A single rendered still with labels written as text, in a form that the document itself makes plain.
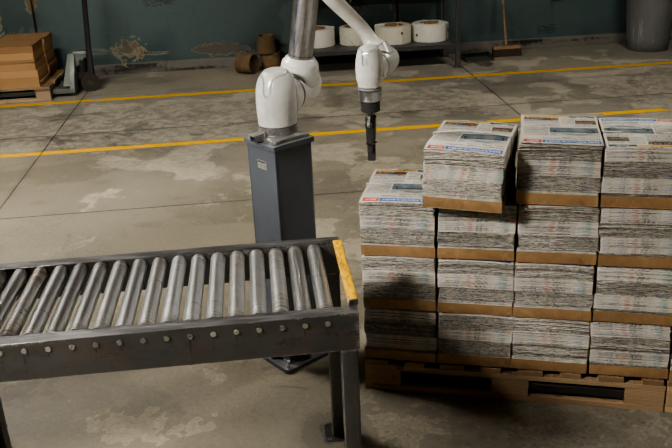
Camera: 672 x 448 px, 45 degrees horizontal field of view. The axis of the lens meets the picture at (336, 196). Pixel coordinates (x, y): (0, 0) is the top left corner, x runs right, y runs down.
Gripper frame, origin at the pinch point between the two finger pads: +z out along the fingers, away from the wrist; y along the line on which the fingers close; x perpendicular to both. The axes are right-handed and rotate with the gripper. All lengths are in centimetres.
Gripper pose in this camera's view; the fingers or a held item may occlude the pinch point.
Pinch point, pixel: (371, 151)
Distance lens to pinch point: 319.6
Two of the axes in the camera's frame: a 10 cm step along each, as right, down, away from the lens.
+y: 2.0, -3.6, 9.1
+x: -9.8, -0.3, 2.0
